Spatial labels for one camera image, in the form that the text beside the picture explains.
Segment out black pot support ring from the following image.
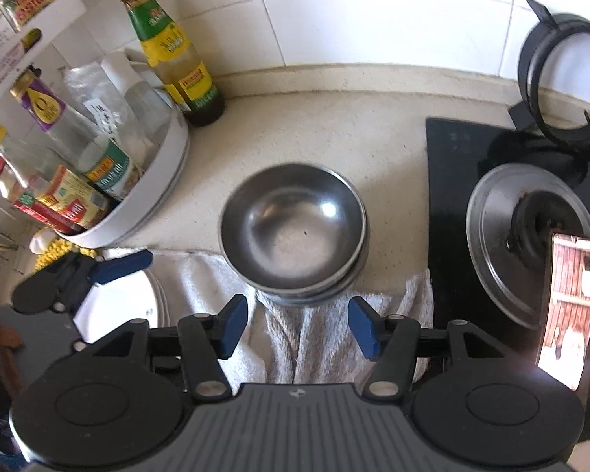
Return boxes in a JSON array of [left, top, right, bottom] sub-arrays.
[[509, 0, 590, 151]]

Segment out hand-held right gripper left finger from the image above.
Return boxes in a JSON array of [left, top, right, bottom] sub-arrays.
[[76, 294, 249, 400]]

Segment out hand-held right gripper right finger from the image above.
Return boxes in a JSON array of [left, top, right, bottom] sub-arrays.
[[348, 296, 522, 401]]

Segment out green yellow label sauce bottle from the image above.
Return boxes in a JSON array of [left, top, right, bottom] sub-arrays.
[[117, 0, 226, 127]]

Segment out yellow red label vinegar bottle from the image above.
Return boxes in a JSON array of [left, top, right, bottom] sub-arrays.
[[0, 120, 121, 229]]

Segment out yellow chenille cloth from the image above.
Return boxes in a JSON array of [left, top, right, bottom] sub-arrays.
[[33, 238, 104, 272]]

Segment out clear plastic bag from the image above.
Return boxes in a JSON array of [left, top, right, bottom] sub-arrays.
[[61, 56, 178, 158]]

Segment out black glass gas stove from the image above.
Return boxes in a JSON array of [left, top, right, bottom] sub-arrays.
[[425, 117, 590, 448]]

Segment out white floral plate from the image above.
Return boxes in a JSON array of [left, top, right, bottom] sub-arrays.
[[73, 268, 165, 345]]

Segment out clear bottle purple green labels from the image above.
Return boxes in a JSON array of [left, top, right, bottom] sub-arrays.
[[9, 70, 146, 202]]

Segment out red label soy sauce bottle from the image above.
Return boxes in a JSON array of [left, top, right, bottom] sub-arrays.
[[0, 152, 99, 237]]

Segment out white round condiment rack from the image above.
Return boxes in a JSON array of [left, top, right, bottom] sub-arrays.
[[0, 0, 192, 249]]

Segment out white towel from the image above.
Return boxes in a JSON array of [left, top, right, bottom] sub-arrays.
[[101, 248, 436, 385]]

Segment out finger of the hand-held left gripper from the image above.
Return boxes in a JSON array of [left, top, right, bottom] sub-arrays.
[[12, 250, 154, 314]]

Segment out steel bowl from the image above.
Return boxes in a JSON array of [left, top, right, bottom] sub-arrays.
[[219, 162, 367, 287], [226, 206, 373, 306]]

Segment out white yellow egg-shaped toy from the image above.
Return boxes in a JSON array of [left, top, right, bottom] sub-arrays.
[[29, 229, 56, 254]]

